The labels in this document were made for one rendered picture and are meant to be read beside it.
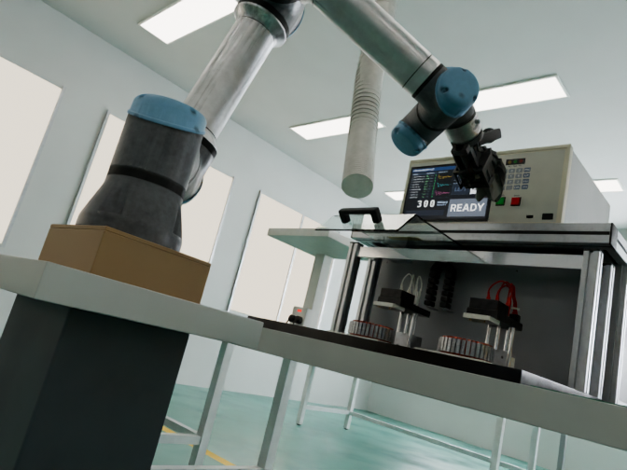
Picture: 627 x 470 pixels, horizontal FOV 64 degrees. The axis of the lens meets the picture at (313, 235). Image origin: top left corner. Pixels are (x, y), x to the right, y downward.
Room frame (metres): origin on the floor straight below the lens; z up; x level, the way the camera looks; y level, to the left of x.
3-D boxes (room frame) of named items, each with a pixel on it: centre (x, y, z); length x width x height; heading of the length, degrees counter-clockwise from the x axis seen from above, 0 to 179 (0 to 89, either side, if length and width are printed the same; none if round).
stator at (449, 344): (1.04, -0.36, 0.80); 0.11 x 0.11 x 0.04
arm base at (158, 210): (0.74, 0.26, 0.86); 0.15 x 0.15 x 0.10
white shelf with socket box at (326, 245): (2.17, -0.05, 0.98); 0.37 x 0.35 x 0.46; 45
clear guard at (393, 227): (1.21, -0.20, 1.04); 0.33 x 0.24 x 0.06; 135
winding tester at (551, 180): (1.34, -0.51, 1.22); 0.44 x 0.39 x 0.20; 45
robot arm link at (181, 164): (0.75, 0.27, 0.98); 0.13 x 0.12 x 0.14; 8
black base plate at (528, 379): (1.13, -0.29, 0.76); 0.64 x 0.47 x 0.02; 45
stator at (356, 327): (1.21, -0.19, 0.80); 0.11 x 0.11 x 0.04
